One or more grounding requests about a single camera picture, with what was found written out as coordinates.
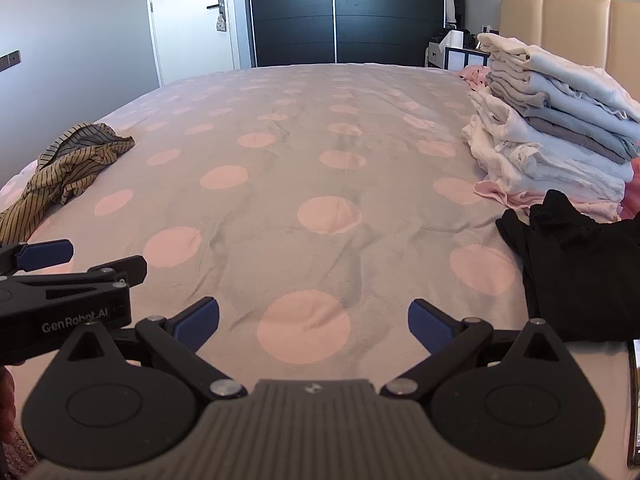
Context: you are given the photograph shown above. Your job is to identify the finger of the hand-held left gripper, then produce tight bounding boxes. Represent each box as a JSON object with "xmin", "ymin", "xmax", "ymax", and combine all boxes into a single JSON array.
[
  {"xmin": 0, "ymin": 239, "xmax": 75, "ymax": 277},
  {"xmin": 0, "ymin": 255, "xmax": 148, "ymax": 313}
]

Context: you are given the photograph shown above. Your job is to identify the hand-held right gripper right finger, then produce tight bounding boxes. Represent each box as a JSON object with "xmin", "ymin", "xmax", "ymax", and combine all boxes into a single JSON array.
[{"xmin": 380, "ymin": 299, "xmax": 578, "ymax": 401}]

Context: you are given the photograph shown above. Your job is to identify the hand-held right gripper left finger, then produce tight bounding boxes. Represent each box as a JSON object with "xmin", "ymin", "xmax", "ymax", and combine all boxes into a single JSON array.
[{"xmin": 50, "ymin": 296, "xmax": 248, "ymax": 401}]

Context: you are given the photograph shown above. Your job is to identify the stack of folded clothes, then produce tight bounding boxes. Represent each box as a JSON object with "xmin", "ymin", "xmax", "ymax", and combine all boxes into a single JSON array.
[{"xmin": 462, "ymin": 32, "xmax": 640, "ymax": 223}]

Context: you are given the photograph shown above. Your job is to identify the crumpled tan striped shirt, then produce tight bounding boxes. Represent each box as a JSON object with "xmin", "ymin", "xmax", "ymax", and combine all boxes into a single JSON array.
[{"xmin": 37, "ymin": 122, "xmax": 137, "ymax": 206}]

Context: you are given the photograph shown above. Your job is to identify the purple fuzzy garment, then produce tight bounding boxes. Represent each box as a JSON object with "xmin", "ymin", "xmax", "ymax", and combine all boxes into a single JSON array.
[{"xmin": 0, "ymin": 425, "xmax": 37, "ymax": 480}]

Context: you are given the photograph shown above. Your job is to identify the black garment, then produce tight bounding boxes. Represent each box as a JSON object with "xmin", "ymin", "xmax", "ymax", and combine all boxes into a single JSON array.
[{"xmin": 496, "ymin": 189, "xmax": 640, "ymax": 343}]

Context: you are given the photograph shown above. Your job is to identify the grey bed cover pink dots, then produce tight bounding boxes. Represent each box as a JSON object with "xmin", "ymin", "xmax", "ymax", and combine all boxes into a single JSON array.
[{"xmin": 0, "ymin": 62, "xmax": 633, "ymax": 480}]

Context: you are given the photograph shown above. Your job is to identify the smartphone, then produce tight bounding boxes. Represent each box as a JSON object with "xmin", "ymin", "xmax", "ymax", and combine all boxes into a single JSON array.
[{"xmin": 627, "ymin": 339, "xmax": 640, "ymax": 466}]

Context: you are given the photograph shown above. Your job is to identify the white door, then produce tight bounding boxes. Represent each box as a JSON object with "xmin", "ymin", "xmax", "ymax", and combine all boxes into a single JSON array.
[{"xmin": 145, "ymin": 0, "xmax": 241, "ymax": 86}]

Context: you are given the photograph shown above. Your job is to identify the pink floral garment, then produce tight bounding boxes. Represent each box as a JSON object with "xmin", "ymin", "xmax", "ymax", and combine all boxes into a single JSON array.
[{"xmin": 459, "ymin": 65, "xmax": 493, "ymax": 92}]

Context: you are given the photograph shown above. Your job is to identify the white nightstand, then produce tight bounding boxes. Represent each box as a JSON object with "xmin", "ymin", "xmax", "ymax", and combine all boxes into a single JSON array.
[{"xmin": 426, "ymin": 40, "xmax": 491, "ymax": 71}]

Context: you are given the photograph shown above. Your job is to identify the black sliding wardrobe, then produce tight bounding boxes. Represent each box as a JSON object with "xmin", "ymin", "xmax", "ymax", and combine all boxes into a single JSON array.
[{"xmin": 247, "ymin": 0, "xmax": 446, "ymax": 68}]

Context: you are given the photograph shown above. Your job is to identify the beige padded headboard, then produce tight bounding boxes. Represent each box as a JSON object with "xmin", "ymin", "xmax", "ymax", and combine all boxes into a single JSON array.
[{"xmin": 500, "ymin": 0, "xmax": 640, "ymax": 126}]

